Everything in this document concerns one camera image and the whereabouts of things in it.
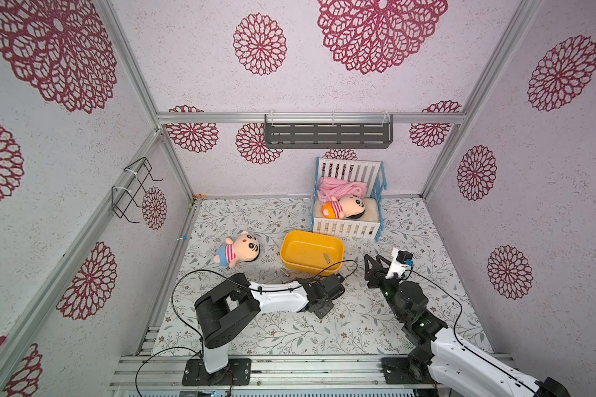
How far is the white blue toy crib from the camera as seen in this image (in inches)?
40.2

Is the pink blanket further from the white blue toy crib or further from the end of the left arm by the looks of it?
the end of the left arm

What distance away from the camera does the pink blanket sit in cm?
109

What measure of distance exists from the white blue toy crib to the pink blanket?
22 mm

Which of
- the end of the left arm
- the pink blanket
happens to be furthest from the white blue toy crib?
the end of the left arm
